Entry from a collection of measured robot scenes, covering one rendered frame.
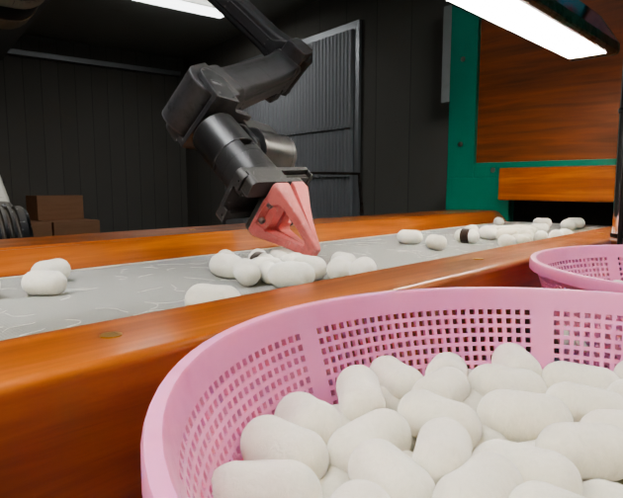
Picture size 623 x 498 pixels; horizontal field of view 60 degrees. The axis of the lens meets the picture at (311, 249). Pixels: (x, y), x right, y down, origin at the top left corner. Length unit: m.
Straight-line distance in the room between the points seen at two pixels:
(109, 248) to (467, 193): 0.94
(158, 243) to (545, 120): 0.92
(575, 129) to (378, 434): 1.12
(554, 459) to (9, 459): 0.16
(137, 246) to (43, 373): 0.43
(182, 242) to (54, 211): 6.30
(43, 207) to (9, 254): 6.32
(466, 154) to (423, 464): 1.20
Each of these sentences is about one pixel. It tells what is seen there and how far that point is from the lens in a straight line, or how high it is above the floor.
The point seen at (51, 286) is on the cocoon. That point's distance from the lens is 0.44.
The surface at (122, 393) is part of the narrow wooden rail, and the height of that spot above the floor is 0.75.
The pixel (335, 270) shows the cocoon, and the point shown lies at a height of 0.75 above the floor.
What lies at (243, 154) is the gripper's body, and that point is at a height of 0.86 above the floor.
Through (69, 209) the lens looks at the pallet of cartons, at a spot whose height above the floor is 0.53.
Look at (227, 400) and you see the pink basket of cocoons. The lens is 0.19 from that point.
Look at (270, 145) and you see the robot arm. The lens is 0.65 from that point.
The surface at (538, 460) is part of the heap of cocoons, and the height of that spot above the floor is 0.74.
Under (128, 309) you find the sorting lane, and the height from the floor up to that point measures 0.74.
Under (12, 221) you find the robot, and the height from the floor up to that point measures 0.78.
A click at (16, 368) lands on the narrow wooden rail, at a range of 0.20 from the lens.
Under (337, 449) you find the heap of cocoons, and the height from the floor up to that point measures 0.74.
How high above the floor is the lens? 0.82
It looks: 7 degrees down
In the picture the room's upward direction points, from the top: straight up
